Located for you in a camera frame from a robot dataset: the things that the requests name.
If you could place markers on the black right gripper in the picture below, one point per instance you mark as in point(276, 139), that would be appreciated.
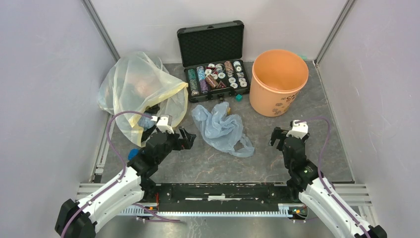
point(278, 134)

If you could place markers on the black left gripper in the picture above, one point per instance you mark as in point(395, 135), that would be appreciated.
point(182, 143)

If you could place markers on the light blue plastic bag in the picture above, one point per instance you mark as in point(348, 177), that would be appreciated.
point(222, 131)

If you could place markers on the orange plastic trash bin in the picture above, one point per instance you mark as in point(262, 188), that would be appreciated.
point(277, 78)

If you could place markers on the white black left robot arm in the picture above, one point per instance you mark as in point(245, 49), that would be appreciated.
point(85, 217)

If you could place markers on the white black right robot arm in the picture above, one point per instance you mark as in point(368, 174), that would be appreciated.
point(308, 184)

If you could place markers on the purple poker chip stack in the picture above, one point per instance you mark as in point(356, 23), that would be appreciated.
point(203, 86)

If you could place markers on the blue toy car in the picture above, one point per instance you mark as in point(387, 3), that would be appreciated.
point(132, 154)

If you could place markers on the teal small cube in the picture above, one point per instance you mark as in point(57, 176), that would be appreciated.
point(238, 98)

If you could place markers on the brown poker chip stack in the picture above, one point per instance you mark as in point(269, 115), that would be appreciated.
point(211, 81)

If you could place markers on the yellow translucent plastic bag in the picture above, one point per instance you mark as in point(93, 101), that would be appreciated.
point(136, 83)

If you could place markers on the black poker chip case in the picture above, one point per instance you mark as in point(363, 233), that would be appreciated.
point(214, 49)

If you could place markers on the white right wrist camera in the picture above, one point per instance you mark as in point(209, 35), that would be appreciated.
point(298, 129)

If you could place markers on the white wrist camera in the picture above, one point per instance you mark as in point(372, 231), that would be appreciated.
point(298, 129)
point(163, 123)

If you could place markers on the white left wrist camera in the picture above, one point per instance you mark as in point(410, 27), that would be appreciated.
point(163, 123)

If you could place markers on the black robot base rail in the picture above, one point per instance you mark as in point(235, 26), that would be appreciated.
point(221, 197)

